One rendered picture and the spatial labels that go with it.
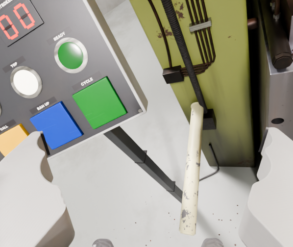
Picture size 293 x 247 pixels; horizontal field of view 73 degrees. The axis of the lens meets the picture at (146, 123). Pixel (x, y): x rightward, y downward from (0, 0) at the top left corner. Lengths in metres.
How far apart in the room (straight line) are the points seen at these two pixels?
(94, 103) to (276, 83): 0.34
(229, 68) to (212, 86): 0.09
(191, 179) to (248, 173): 0.71
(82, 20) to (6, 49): 0.14
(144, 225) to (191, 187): 0.79
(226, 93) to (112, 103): 0.48
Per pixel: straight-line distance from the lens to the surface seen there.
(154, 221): 1.34
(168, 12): 0.55
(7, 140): 0.49
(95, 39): 0.37
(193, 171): 0.64
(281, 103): 0.49
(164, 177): 0.94
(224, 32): 0.60
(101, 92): 0.37
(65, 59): 0.38
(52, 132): 0.43
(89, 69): 0.37
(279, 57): 0.41
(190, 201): 0.61
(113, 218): 1.49
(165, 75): 0.66
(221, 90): 0.74
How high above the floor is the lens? 1.22
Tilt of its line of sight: 46 degrees down
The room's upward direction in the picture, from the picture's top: 37 degrees counter-clockwise
